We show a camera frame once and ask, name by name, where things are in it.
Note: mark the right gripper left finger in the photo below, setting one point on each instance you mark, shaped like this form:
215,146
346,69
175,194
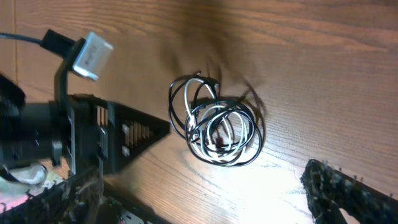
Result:
75,200

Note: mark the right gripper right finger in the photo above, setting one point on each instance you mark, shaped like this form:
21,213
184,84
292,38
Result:
329,190

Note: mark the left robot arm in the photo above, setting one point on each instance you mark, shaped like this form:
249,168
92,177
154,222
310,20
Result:
27,129

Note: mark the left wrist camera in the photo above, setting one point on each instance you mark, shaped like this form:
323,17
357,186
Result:
92,57

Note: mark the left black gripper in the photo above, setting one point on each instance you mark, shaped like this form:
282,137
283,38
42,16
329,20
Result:
96,132

